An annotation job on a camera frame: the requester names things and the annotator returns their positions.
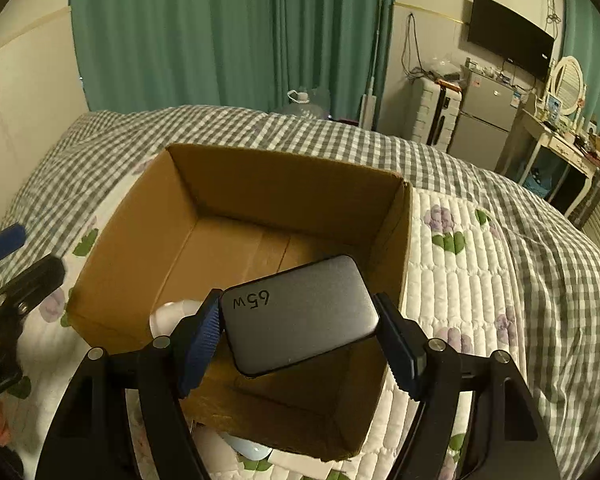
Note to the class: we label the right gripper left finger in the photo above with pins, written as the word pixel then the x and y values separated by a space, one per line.
pixel 168 370

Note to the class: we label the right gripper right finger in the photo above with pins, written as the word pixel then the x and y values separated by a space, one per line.
pixel 428 370

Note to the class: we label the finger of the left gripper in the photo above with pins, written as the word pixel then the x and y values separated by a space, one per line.
pixel 11 239
pixel 31 286

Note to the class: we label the white plastic bottle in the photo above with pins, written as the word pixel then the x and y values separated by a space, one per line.
pixel 166 317

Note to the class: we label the dark grey 65W charger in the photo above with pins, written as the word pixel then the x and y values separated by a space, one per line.
pixel 296 315

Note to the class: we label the white floral quilt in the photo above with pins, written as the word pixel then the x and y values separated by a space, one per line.
pixel 460 286

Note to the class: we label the light blue oval case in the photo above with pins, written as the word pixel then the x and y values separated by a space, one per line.
pixel 250 450

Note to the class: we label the grey checkered blanket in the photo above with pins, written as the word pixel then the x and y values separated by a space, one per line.
pixel 557 266

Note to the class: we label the white square charger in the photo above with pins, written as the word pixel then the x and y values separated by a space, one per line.
pixel 300 464

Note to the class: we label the brown cardboard box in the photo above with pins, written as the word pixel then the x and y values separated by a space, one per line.
pixel 206 217

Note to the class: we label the white mop pole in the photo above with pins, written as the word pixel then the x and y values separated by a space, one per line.
pixel 368 103

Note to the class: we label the white dressing table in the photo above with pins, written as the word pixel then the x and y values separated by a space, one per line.
pixel 527 138

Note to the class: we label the white suitcase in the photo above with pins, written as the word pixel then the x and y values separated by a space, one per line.
pixel 433 112

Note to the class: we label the grey small refrigerator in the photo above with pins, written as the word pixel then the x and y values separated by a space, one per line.
pixel 486 116

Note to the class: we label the clear water jug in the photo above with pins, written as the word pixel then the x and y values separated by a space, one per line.
pixel 309 104

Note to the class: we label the green curtain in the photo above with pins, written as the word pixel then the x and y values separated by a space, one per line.
pixel 138 55

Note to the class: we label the white oval mirror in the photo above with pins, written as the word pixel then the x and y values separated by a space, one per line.
pixel 567 84

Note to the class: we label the green curtain right window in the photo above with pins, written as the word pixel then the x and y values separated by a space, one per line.
pixel 582 40

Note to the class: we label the black wall television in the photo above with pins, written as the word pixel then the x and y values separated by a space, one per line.
pixel 508 34

